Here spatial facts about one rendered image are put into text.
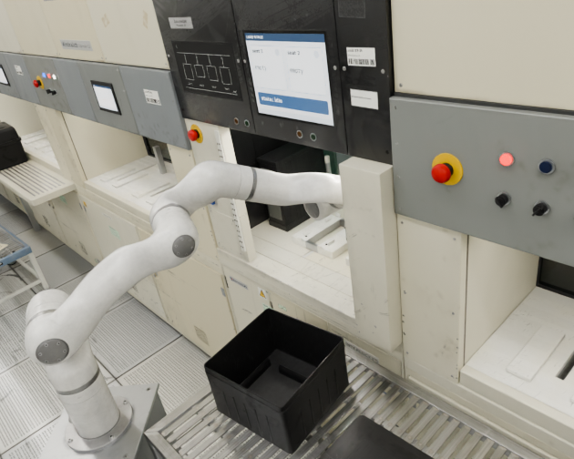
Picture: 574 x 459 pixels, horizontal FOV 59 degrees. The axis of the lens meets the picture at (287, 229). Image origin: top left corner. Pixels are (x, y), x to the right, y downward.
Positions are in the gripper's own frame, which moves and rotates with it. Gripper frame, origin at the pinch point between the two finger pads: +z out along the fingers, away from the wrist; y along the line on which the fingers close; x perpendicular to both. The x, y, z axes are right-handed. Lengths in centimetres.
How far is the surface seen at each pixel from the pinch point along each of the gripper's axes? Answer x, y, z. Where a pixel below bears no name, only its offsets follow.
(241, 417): -42, 10, -73
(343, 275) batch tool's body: -34.5, -6.5, -16.9
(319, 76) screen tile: 37.2, 8.7, -31.1
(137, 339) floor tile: -122, -148, -56
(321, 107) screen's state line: 29.9, 8.1, -31.1
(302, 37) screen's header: 46, 5, -31
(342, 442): -35, 38, -63
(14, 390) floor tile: -122, -163, -122
